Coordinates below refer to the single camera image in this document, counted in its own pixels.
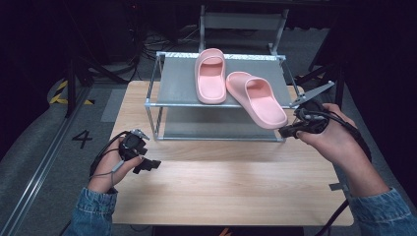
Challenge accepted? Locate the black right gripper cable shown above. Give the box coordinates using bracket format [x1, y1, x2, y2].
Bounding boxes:
[299, 107, 374, 162]

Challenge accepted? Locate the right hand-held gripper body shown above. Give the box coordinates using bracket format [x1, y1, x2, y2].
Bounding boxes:
[289, 80, 335, 135]

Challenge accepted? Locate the grey metal shoe rack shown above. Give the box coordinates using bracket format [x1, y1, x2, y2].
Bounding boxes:
[144, 50, 308, 143]

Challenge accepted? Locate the bundle of floor cables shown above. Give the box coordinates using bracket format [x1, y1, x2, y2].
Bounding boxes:
[129, 28, 202, 84]

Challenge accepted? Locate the pink slipper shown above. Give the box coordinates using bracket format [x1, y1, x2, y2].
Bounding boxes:
[194, 47, 228, 105]
[225, 71, 289, 131]

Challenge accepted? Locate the black tripod stand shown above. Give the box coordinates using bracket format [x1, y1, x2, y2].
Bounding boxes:
[294, 60, 349, 109]
[63, 53, 130, 120]

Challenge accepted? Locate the person's left hand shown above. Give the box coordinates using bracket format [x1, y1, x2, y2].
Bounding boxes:
[87, 147, 146, 195]

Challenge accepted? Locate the person's right hand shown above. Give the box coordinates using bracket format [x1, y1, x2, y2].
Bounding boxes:
[295, 102, 374, 167]

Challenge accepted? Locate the metal floor rail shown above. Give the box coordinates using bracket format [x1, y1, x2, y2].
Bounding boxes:
[0, 87, 93, 236]
[322, 92, 396, 210]

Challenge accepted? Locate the grey wrist strap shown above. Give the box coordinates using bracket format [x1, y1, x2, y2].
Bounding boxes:
[89, 159, 126, 189]

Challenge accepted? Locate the small grey tape piece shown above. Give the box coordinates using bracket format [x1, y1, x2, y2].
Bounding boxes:
[328, 182, 349, 192]

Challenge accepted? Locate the grey metal frame chair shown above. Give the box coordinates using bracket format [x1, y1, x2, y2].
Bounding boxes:
[198, 4, 290, 57]

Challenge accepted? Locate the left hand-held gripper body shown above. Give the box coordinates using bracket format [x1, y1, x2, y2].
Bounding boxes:
[118, 128, 151, 162]

